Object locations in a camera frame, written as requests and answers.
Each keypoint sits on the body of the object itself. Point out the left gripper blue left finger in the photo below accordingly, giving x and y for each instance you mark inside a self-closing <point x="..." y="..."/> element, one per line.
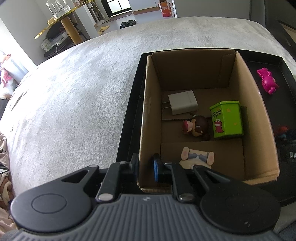
<point x="134" y="166"/>

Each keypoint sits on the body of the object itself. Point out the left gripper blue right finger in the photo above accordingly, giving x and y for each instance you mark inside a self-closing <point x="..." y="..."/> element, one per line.
<point x="161" y="172"/>

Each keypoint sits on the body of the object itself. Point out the brown dog figurine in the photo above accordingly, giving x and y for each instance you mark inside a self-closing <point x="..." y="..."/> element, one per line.
<point x="197" y="126"/>

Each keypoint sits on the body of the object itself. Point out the white charger plug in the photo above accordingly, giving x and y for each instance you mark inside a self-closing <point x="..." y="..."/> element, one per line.
<point x="180" y="103"/>

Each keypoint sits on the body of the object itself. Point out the pink bird toy figure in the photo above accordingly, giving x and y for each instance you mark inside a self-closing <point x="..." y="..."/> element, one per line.
<point x="268" y="82"/>

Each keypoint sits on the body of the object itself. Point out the brown cardboard box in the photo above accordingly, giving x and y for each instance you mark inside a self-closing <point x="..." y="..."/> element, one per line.
<point x="205" y="100"/>

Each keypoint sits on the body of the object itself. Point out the green toy bin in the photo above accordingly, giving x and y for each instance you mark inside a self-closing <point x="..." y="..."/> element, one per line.
<point x="226" y="119"/>

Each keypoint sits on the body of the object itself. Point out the black framed board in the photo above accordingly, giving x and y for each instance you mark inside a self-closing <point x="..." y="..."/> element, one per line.
<point x="281" y="35"/>

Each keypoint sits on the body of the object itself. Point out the yellow slippers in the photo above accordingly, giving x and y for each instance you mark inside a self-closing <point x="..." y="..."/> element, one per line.
<point x="103" y="29"/>

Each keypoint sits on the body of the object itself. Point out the black slippers pair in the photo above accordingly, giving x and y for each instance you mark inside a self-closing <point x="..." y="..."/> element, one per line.
<point x="129" y="23"/>

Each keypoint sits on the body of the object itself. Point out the orange cardboard box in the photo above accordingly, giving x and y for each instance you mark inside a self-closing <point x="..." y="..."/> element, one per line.
<point x="165" y="8"/>

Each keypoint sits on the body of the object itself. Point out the round gold side table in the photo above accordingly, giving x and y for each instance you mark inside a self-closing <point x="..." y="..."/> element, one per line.
<point x="69" y="27"/>

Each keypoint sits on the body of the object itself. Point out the clear glass jar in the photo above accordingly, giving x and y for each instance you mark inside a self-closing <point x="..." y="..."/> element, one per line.
<point x="58" y="8"/>

